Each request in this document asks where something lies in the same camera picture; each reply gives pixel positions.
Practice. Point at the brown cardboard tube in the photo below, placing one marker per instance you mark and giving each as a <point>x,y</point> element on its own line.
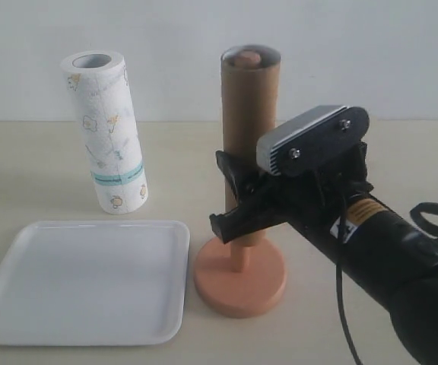
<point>249,92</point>

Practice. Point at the white square tray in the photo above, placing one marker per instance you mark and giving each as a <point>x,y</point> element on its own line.
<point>94,283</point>

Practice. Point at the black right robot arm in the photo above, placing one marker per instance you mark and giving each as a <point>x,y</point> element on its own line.
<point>334,209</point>

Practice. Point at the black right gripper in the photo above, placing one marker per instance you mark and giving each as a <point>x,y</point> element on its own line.
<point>308,197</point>

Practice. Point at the wooden paper towel holder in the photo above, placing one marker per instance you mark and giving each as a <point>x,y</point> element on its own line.
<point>243,278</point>

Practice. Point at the printed white paper towel roll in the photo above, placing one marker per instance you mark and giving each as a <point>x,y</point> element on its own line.
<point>97,84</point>

